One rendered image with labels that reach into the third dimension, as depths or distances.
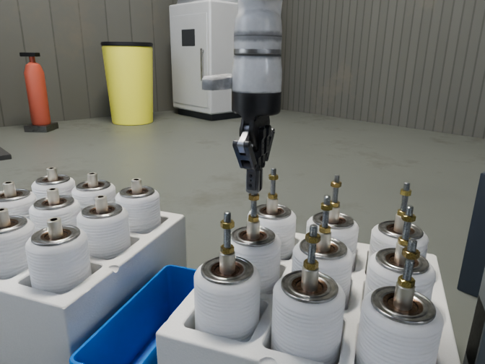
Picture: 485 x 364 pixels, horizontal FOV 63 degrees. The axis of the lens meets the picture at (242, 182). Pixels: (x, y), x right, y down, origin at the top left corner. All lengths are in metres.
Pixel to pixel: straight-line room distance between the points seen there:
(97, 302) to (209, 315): 0.24
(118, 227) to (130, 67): 2.46
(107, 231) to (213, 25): 2.70
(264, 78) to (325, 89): 3.27
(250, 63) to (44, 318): 0.50
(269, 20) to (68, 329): 0.54
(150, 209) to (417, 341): 0.58
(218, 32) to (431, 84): 1.68
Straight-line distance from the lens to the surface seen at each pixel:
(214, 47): 3.34
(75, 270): 0.72
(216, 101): 3.37
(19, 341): 0.80
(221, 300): 0.55
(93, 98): 3.69
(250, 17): 0.58
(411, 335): 0.52
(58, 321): 0.70
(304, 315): 0.52
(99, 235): 0.79
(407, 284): 0.53
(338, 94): 3.77
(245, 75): 0.58
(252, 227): 0.66
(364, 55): 3.63
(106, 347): 0.74
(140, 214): 0.88
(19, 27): 3.51
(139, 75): 3.20
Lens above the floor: 0.55
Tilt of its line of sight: 18 degrees down
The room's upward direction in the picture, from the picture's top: 1 degrees clockwise
